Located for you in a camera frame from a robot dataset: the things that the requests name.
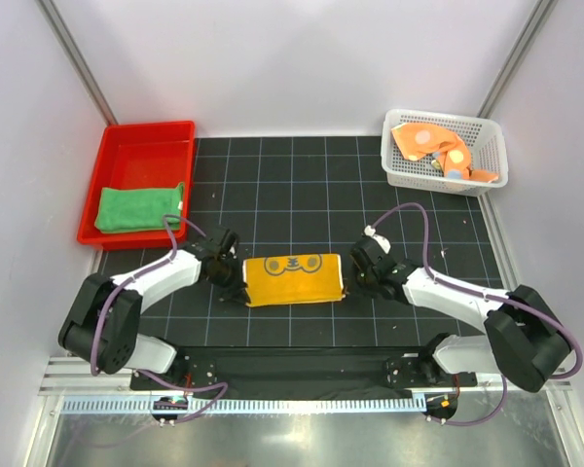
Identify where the black grid mat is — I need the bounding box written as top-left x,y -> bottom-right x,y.
70,136 -> 536,351

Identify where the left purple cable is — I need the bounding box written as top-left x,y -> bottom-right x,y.
90,213 -> 230,449

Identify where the orange towel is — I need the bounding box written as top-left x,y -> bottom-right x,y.
391,123 -> 499,183

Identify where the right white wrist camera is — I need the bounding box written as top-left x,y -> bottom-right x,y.
363,225 -> 391,254

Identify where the left aluminium corner post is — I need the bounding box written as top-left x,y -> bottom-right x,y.
35,0 -> 118,126

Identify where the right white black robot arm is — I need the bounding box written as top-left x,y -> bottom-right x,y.
349,234 -> 571,393

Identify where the aluminium frame rail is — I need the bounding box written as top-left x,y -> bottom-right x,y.
38,356 -> 572,396

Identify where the aluminium corner post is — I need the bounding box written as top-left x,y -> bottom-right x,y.
35,0 -> 118,126
477,0 -> 559,119

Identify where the white perforated plastic basket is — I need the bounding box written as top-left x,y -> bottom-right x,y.
381,109 -> 508,197

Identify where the slotted grey cable duct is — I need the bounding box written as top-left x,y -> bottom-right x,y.
60,394 -> 426,417

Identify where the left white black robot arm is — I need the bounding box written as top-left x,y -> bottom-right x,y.
57,226 -> 249,389

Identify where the right aluminium corner post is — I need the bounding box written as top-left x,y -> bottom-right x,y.
477,0 -> 559,119

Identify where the red plastic tray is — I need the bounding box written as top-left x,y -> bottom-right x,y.
77,121 -> 196,251

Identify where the blue yellow patterned towel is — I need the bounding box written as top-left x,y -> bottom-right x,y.
242,253 -> 345,307

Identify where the green microfiber towel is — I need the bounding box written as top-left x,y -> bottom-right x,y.
94,183 -> 185,234

